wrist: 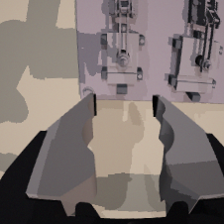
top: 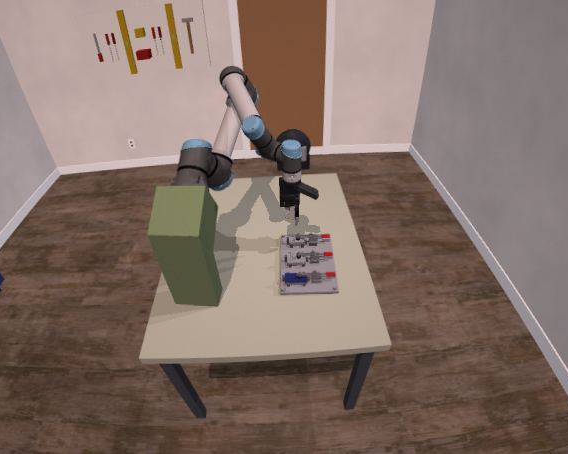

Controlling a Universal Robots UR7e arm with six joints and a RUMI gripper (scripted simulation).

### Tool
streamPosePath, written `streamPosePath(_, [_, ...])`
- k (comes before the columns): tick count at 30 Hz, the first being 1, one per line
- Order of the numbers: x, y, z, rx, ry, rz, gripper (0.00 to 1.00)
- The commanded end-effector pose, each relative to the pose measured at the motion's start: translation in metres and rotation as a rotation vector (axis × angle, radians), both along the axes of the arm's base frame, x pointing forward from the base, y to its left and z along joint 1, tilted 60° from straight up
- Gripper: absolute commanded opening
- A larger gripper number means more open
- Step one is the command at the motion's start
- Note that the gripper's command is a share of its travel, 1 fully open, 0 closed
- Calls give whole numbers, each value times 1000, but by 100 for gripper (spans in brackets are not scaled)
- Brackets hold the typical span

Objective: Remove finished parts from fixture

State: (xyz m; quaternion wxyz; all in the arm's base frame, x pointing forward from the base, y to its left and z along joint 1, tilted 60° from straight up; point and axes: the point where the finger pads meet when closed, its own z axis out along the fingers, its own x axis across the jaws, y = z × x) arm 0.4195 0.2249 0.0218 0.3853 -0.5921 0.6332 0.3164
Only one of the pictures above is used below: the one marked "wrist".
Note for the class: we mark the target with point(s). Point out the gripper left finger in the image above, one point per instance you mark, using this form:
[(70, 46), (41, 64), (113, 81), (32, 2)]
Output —
[(54, 172)]

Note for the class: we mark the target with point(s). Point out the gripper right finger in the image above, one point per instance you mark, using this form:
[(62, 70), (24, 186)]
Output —
[(193, 162)]

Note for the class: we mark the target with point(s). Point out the grey fixture plate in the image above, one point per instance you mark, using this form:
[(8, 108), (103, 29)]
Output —
[(159, 21)]

